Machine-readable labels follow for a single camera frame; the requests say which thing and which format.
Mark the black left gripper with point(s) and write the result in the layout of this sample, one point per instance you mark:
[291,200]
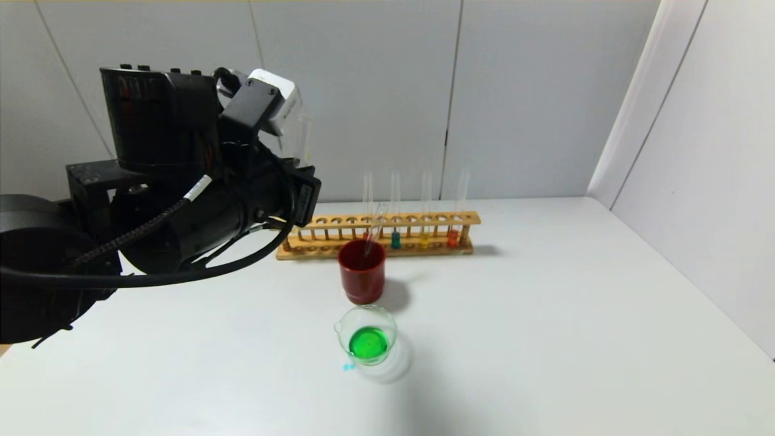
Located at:
[306,196]

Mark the test tube with yellow pigment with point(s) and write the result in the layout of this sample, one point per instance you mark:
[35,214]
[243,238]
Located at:
[303,142]
[424,242]

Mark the test tube with blue pigment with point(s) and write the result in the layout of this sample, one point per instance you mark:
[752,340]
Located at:
[375,230]
[395,241]

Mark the test tube with red pigment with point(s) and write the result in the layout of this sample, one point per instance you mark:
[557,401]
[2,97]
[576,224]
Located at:
[452,239]
[367,194]

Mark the wooden test tube rack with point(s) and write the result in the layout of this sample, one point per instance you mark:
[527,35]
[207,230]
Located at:
[424,219]

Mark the red plastic cup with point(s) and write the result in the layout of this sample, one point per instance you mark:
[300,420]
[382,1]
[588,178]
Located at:
[362,281]

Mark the clear glass beaker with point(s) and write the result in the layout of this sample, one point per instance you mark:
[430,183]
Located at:
[368,344]

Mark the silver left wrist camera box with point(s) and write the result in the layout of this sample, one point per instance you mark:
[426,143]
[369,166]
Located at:
[284,97]

